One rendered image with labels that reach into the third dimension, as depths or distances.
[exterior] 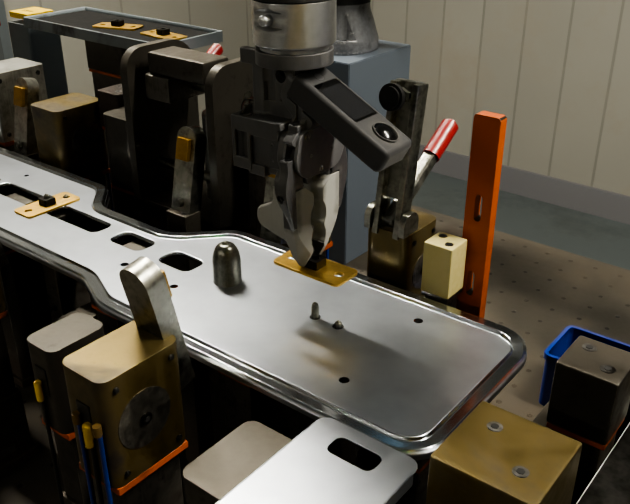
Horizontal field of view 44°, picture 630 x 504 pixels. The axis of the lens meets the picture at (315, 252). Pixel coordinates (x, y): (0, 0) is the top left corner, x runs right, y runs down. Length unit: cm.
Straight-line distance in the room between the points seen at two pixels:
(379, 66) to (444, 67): 235
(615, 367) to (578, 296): 88
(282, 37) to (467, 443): 36
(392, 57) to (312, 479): 103
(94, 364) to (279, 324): 21
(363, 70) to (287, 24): 77
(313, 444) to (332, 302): 23
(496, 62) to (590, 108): 47
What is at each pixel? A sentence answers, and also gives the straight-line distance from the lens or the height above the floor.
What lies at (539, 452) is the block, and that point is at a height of 106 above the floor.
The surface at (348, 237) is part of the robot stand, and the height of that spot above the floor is 76.
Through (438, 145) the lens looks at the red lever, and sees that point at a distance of 94.
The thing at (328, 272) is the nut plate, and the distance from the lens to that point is 78.
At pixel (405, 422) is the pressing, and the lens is 69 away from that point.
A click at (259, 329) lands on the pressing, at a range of 81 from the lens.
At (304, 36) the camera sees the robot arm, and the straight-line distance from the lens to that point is 69.
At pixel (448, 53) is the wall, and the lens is 382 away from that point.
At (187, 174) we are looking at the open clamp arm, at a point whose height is 104.
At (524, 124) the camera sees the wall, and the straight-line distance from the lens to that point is 371.
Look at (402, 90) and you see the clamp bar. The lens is 83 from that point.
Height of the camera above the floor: 144
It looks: 27 degrees down
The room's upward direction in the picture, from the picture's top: straight up
